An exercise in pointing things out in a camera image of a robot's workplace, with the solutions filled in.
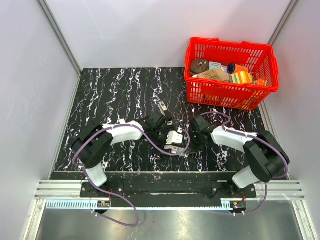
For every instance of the brown cardboard box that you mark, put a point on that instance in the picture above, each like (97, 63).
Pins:
(215, 74)

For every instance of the red plastic basket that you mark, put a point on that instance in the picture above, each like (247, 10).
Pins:
(257, 57)

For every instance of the yellow green striped box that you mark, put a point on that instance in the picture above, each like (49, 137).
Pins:
(241, 77)

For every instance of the red white staple box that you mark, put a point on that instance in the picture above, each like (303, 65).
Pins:
(174, 150)

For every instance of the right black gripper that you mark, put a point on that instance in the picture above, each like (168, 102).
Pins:
(192, 148)

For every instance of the brown round object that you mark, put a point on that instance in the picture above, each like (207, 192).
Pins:
(199, 66)

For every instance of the dark blue bottle cap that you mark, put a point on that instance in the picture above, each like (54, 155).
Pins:
(231, 68)

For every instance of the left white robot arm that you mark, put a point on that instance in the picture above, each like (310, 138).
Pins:
(92, 144)

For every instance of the orange package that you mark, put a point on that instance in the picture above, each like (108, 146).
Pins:
(260, 82)

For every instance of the teal white small box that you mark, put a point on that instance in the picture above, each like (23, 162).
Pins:
(213, 65)

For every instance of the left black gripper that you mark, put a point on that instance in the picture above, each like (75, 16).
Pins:
(160, 146)

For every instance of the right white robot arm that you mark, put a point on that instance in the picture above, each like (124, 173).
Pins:
(266, 158)

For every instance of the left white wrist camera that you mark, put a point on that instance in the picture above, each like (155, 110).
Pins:
(175, 137)

